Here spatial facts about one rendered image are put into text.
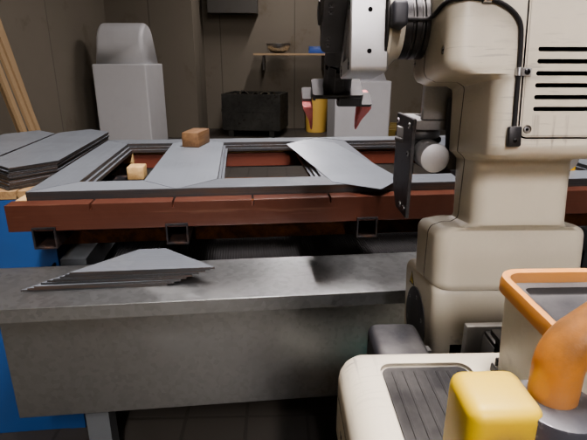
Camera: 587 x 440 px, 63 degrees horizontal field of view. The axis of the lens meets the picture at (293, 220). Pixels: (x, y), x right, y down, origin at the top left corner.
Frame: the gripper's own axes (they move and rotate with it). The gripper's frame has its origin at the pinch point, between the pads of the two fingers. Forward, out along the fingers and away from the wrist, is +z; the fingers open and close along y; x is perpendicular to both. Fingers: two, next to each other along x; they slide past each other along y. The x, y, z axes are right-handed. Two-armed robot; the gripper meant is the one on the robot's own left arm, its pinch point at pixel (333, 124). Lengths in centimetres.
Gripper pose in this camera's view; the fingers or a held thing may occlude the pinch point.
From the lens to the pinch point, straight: 107.6
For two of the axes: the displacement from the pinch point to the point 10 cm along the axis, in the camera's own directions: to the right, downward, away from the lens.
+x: 0.3, 7.1, -7.0
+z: -0.2, 7.0, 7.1
